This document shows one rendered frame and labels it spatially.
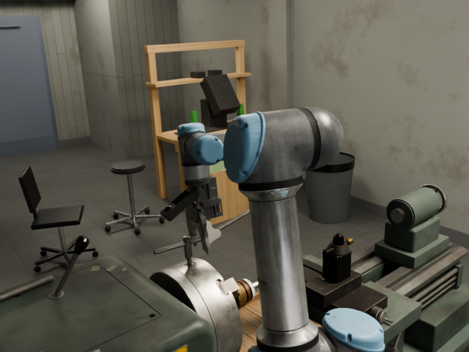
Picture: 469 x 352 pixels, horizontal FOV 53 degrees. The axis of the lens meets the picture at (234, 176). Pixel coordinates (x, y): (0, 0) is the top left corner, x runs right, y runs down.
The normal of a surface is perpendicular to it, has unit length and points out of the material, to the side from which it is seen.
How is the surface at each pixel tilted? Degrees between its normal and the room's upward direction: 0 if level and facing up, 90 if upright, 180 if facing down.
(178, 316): 0
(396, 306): 0
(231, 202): 90
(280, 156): 79
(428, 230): 90
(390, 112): 90
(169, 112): 90
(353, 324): 8
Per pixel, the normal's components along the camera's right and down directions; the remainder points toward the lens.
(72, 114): 0.58, 0.22
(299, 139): 0.35, -0.04
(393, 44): -0.82, 0.21
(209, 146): 0.37, 0.17
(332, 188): -0.03, 0.38
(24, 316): -0.04, -0.95
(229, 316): 0.58, -0.18
